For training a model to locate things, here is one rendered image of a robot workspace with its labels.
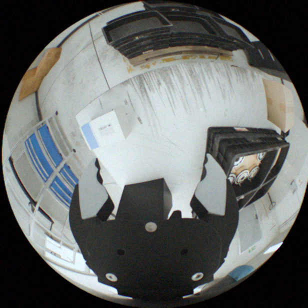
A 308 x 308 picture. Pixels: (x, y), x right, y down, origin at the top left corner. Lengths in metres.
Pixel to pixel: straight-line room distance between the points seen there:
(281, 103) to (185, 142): 0.71
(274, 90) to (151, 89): 0.74
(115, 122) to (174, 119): 0.23
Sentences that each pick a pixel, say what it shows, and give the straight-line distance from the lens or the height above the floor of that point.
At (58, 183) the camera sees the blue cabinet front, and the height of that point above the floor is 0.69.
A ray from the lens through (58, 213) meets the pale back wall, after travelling 2.67.
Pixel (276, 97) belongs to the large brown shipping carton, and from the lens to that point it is 0.77.
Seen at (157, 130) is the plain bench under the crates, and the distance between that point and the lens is 0.45.
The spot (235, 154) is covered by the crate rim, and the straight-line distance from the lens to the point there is 0.31.
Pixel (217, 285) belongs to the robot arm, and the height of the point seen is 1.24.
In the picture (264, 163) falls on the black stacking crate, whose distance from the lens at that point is 0.69.
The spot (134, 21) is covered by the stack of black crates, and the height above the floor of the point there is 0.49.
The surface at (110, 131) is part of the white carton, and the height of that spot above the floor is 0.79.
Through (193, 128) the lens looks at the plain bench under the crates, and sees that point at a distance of 0.47.
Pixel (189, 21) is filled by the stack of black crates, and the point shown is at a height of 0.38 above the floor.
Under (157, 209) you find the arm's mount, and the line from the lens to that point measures 0.51.
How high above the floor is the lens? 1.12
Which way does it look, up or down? 55 degrees down
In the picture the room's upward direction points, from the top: 175 degrees counter-clockwise
